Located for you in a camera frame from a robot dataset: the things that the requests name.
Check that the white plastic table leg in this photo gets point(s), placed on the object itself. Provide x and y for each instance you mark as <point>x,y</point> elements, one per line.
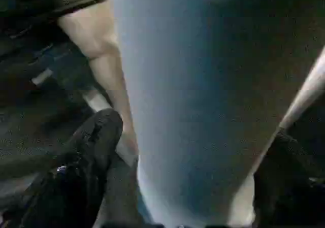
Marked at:
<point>190,85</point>

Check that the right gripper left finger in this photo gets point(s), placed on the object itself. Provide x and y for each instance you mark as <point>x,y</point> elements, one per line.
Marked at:
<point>73,182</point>

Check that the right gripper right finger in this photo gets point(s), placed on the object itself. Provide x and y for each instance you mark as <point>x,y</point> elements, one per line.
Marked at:
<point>289,182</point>

